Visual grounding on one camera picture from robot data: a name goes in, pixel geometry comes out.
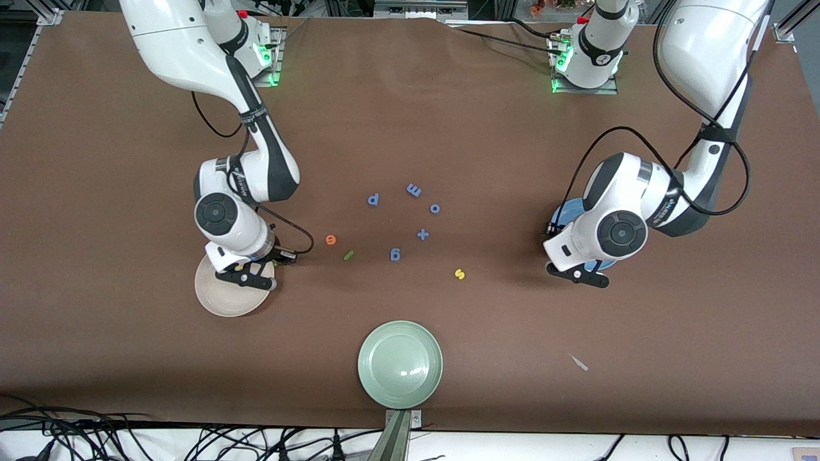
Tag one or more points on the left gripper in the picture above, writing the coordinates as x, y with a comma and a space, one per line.
549, 230

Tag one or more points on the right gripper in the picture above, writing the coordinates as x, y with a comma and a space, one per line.
271, 257

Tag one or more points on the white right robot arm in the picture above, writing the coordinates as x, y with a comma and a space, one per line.
173, 45

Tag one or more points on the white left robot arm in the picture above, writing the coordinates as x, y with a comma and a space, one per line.
705, 51

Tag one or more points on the blue plate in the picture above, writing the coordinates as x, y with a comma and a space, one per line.
570, 208

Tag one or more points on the beige brown plate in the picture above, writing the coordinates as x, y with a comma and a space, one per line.
224, 302

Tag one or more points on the blue foam letter p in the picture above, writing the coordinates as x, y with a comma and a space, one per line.
375, 201

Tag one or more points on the blue foam letter g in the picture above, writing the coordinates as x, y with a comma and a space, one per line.
395, 258

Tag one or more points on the white tape scrap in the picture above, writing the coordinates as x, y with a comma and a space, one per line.
580, 363

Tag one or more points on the blue foam letter m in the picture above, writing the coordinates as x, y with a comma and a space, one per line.
414, 190

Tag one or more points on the green plate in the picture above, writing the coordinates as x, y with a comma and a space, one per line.
400, 365

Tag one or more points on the brown table cover sheet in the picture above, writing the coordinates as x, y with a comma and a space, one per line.
410, 128

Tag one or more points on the aluminium corner profile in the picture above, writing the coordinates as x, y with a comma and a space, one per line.
783, 33

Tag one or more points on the aluminium edge profile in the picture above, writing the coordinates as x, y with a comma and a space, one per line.
32, 54

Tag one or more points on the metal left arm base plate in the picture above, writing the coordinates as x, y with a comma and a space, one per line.
608, 90

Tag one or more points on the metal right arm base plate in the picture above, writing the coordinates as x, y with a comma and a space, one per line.
277, 64

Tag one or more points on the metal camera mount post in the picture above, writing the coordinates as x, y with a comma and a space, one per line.
397, 442

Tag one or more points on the aluminium frame profile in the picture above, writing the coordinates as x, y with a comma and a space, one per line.
416, 9

